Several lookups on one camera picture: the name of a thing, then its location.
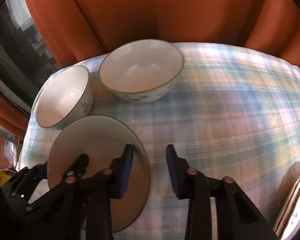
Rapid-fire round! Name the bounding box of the white plate stack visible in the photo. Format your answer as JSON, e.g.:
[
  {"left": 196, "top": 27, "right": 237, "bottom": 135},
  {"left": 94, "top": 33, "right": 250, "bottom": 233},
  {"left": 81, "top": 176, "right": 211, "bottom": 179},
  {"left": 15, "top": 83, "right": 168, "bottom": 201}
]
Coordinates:
[{"left": 273, "top": 176, "right": 300, "bottom": 239}]

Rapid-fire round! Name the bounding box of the small white floral bowl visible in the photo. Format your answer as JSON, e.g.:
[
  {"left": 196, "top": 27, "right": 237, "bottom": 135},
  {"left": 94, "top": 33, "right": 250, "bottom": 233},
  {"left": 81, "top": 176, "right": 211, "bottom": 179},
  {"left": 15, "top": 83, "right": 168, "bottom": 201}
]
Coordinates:
[{"left": 36, "top": 66, "right": 93, "bottom": 129}]

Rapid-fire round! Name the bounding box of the plaid pastel tablecloth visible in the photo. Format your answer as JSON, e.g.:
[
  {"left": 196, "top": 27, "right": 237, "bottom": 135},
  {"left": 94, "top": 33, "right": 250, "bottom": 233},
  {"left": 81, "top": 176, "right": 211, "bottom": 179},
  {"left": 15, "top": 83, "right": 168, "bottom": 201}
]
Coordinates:
[{"left": 16, "top": 42, "right": 300, "bottom": 240}]

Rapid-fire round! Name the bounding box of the dark glass window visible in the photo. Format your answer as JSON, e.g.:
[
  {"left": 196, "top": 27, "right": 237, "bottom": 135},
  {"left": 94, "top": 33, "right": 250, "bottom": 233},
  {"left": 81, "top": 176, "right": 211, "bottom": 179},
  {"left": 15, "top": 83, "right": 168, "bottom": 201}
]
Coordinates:
[{"left": 0, "top": 0, "right": 60, "bottom": 111}]

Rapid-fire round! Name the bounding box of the large white floral bowl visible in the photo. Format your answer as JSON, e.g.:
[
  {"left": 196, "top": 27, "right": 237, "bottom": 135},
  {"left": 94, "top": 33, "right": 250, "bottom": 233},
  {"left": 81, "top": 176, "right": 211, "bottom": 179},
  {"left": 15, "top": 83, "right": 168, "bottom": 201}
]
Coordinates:
[{"left": 98, "top": 39, "right": 185, "bottom": 103}]

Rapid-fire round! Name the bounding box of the white round plate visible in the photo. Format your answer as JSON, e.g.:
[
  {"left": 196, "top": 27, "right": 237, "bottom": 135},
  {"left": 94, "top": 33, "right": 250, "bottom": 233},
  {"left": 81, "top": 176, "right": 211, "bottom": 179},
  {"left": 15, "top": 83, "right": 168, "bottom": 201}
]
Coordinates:
[{"left": 47, "top": 115, "right": 151, "bottom": 232}]

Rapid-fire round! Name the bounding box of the orange curtain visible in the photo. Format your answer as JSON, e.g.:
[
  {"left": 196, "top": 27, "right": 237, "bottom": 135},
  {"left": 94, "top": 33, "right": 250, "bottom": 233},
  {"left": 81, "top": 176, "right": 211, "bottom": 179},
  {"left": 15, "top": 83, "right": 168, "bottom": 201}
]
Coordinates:
[{"left": 0, "top": 0, "right": 300, "bottom": 139}]

